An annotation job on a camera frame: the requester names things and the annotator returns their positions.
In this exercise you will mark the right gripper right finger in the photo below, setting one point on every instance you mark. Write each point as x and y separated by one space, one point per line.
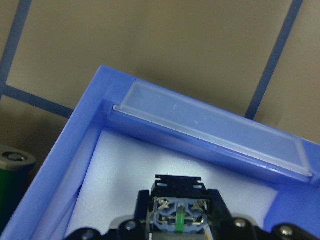
222 224

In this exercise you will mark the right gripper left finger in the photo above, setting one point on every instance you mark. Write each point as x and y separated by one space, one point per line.
136 228

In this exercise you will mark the yellow push button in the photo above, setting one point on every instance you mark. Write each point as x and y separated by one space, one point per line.
179 208

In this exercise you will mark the white foam pad destination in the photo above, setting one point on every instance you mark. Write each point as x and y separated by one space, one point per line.
122 166

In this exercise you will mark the blue destination bin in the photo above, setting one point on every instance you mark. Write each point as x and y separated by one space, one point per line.
125 105

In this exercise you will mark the green conveyor belt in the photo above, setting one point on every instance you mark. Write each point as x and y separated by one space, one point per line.
15 166

